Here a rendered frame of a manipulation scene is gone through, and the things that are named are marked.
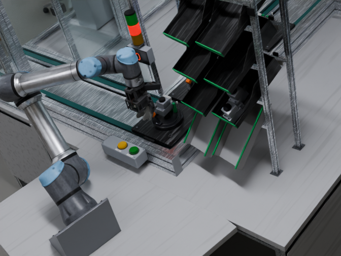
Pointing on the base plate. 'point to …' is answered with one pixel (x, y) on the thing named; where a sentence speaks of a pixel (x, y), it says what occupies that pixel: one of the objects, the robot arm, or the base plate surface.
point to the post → (145, 43)
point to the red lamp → (134, 30)
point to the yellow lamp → (137, 40)
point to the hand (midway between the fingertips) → (149, 117)
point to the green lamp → (131, 20)
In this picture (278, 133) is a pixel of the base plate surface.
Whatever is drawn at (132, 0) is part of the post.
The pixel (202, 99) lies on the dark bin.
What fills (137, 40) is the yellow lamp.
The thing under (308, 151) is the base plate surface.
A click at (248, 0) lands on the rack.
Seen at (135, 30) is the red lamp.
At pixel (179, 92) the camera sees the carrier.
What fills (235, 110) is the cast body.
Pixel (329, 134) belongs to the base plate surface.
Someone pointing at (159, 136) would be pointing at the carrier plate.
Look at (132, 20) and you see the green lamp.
